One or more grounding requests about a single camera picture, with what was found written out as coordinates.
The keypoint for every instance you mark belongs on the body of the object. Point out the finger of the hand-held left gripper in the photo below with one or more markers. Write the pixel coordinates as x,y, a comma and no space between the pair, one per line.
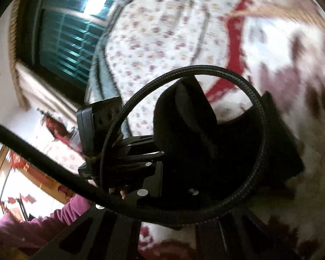
140,141

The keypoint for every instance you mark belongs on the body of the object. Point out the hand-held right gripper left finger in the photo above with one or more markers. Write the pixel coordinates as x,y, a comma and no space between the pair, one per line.
116,230

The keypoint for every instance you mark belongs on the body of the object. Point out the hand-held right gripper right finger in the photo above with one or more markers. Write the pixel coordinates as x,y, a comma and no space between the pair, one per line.
233,239

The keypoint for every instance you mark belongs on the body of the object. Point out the black pants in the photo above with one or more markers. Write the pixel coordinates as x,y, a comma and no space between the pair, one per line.
195,140

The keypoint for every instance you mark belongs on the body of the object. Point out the person's left forearm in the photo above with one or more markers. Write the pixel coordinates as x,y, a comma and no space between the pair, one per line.
32,228

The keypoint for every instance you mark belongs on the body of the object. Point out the grey cloth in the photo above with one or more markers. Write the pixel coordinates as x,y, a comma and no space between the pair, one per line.
101,62

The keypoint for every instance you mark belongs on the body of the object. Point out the barred window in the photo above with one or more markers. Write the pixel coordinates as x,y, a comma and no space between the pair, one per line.
65,38

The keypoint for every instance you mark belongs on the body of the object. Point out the floral bedsheet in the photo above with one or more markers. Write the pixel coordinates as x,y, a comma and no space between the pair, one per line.
165,40

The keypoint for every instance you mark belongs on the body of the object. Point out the beige curtain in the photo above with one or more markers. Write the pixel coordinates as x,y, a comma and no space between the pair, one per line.
15,51

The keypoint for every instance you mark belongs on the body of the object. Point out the red patterned blanket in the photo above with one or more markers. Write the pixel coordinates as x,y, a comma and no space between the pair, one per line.
287,67

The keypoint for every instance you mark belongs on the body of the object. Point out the red wall decoration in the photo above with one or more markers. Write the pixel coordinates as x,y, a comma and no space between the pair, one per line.
55,126

